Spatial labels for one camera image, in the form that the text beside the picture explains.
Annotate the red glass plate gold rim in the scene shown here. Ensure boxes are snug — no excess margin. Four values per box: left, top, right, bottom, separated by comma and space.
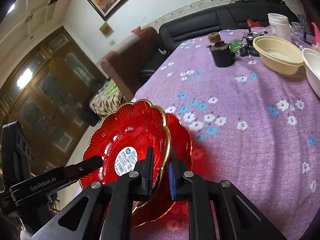
79, 99, 172, 214

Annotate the beige plastic bowl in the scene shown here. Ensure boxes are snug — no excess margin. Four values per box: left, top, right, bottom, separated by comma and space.
253, 36, 304, 75

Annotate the white foam bowl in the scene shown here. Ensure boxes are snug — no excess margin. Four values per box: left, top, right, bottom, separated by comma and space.
302, 48, 320, 97

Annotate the purple floral tablecloth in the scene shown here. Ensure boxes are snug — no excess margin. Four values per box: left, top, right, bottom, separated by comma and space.
134, 36, 319, 239

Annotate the dark wooden cabinet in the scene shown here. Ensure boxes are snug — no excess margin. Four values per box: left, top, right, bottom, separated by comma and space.
1, 27, 106, 175

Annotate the patterned blanket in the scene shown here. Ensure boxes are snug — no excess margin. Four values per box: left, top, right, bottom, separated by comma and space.
89, 80, 127, 116

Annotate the brown fabric armchair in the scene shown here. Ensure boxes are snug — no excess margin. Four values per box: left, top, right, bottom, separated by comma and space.
99, 27, 159, 101

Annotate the black round device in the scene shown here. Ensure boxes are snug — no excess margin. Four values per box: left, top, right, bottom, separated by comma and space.
239, 32, 260, 57

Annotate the green item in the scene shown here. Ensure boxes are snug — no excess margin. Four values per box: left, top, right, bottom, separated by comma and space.
229, 39, 242, 53

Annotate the small wooden cylinder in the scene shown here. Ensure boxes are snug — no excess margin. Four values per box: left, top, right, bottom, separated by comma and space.
208, 33, 221, 43

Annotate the red dish on armchair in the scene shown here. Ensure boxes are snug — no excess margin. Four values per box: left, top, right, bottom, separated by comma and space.
131, 26, 141, 34

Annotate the red plastic bag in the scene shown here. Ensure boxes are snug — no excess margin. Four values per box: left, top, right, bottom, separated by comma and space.
247, 19, 263, 28

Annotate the black leather sofa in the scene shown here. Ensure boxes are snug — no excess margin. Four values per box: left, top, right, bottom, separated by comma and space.
138, 0, 298, 83

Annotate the pink bottle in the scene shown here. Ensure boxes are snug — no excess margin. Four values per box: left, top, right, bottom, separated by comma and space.
312, 22, 320, 47

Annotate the gold wall plaque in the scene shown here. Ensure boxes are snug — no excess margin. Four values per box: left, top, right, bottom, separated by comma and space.
99, 22, 114, 38

